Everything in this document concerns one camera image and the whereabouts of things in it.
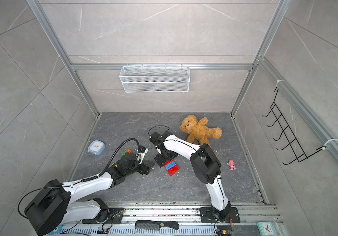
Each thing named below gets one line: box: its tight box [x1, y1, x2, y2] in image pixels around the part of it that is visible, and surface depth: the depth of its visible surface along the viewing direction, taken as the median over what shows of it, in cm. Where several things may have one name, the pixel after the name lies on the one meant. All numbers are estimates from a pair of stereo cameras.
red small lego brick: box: [167, 164, 180, 177], surface depth 88 cm
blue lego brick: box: [164, 160, 177, 171], surface depth 90 cm
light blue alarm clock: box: [87, 140, 106, 156], surface depth 99 cm
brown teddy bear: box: [179, 115, 223, 146], surface depth 102 cm
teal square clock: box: [256, 221, 278, 236], surface depth 70 cm
